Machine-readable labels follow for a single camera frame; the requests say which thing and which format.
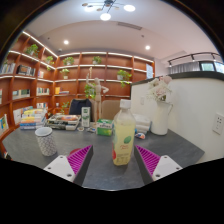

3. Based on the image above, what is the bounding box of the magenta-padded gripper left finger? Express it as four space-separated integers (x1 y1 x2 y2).
43 144 95 187

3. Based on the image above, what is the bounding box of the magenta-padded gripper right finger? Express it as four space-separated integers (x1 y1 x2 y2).
133 144 184 186

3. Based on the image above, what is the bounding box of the clear bottle of yellow drink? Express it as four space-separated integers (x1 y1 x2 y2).
111 98 137 167

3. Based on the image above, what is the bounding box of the white patterned cup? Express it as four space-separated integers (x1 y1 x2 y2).
34 126 58 157

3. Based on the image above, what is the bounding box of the dark magazine stack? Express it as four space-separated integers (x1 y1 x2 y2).
44 114 82 131

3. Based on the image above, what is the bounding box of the white ceramic vase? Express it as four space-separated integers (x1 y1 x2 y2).
150 100 174 136

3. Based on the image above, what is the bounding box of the white tissue pack stack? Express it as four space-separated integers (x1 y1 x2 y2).
132 113 153 135

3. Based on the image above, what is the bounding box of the small white green carton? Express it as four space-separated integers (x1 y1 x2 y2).
81 106 92 128

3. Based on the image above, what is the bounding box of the green tissue box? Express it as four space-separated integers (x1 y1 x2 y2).
96 118 115 137

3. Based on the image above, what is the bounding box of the colourful book stack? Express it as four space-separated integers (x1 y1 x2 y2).
19 108 48 131

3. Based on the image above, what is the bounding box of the dark blue chair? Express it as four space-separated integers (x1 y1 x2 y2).
68 98 93 117

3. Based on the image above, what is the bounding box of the tan chair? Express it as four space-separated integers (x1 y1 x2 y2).
100 99 122 121

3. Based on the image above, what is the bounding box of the potted green plant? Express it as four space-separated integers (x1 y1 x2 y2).
83 82 97 100

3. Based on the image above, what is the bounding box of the wooden artist mannequin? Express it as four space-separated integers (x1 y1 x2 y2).
85 67 110 123

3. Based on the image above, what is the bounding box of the grey curtain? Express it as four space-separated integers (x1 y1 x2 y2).
169 61 201 75

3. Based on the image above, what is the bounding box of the wooden shelf unit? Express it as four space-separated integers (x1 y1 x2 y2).
0 30 156 134

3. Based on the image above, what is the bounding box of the ceiling air vent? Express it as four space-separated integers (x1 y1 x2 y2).
117 21 143 31

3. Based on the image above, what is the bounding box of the branched ceiling lamp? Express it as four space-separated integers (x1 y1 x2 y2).
81 0 137 22

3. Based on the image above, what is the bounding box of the white wall socket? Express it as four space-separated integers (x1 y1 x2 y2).
212 112 224 136

